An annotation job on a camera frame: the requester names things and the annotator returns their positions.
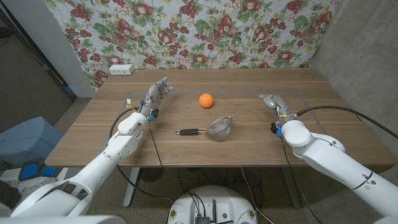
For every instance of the round black fan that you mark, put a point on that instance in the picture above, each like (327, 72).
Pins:
(151, 175)

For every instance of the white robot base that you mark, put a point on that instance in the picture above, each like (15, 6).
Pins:
(230, 205)

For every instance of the white robot chest edge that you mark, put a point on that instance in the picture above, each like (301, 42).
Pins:
(62, 220)

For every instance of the black bag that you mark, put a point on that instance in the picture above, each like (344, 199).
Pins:
(8, 195)

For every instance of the dark grey door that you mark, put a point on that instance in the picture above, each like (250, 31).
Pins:
(25, 87)

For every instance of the white table leg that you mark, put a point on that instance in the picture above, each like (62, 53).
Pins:
(130, 189)

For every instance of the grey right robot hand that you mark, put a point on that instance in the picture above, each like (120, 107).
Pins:
(281, 105)

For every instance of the blue-grey plastic bin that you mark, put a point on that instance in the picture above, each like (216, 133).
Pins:
(28, 140)

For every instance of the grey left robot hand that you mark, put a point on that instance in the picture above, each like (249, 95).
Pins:
(153, 98)

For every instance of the grey table leg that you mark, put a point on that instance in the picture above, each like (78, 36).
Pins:
(292, 189)

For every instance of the white sneaker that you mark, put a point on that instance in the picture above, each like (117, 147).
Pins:
(37, 186)

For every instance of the white power strip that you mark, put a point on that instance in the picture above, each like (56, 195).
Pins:
(121, 69)

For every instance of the blue and black pad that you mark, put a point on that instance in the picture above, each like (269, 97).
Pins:
(31, 169)

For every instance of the orange fruit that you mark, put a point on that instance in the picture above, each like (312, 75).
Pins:
(206, 100)

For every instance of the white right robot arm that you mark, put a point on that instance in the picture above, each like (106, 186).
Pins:
(335, 161)

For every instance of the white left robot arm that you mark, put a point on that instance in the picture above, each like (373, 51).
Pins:
(93, 172)

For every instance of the floral fruit print backdrop cloth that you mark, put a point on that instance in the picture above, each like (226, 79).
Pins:
(202, 34)

